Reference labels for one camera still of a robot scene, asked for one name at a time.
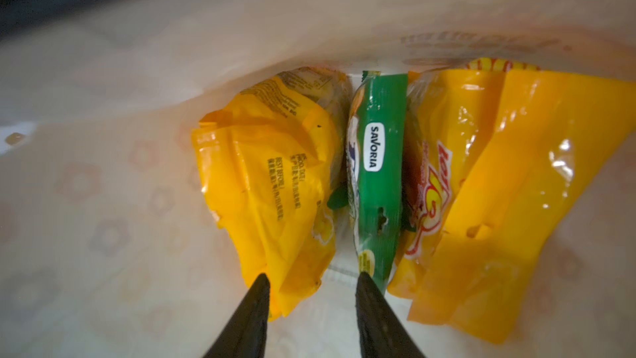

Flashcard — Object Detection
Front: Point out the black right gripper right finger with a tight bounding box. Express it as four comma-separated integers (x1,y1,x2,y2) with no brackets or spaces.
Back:
355,272,426,358

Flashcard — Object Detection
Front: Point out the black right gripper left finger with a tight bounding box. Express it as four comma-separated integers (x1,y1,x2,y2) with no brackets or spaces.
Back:
204,273,270,358

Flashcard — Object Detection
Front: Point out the white printed paper bag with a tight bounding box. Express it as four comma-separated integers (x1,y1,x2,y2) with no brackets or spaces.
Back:
1,0,635,357

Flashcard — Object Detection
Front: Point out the yellow lemon candy bag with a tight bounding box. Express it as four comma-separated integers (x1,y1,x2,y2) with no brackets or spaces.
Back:
191,67,352,320

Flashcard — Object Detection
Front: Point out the small green snack box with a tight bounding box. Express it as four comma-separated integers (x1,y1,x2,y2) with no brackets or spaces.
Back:
346,71,408,293

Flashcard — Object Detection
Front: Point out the yellow snack packet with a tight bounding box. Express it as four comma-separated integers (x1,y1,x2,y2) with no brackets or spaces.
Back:
388,57,635,343

